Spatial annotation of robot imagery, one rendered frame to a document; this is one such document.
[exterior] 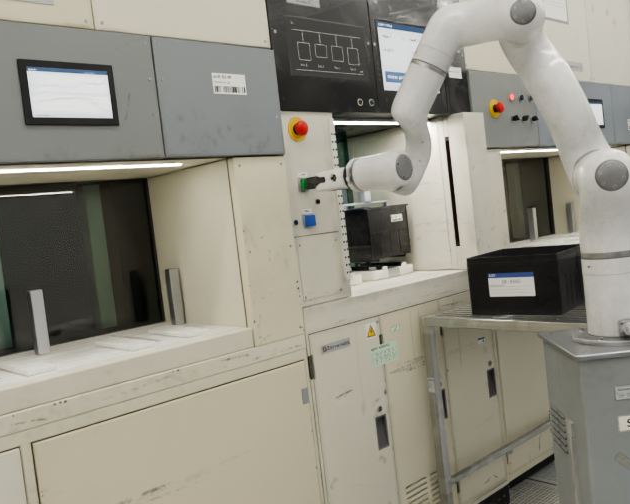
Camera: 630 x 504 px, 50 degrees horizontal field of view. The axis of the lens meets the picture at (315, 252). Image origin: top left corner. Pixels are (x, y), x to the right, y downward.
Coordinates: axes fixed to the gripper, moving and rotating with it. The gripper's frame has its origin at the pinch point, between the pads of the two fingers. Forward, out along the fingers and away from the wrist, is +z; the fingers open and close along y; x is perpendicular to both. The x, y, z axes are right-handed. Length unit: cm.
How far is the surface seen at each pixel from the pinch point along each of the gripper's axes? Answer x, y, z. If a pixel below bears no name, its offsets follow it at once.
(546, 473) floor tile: -120, 111, 5
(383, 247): -22, 51, 23
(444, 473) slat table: -94, 40, -1
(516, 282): -34, 48, -29
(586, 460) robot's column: -67, 9, -65
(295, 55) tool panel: 34.9, 1.9, 3.4
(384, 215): -11, 53, 23
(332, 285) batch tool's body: -28.8, 6.5, 4.2
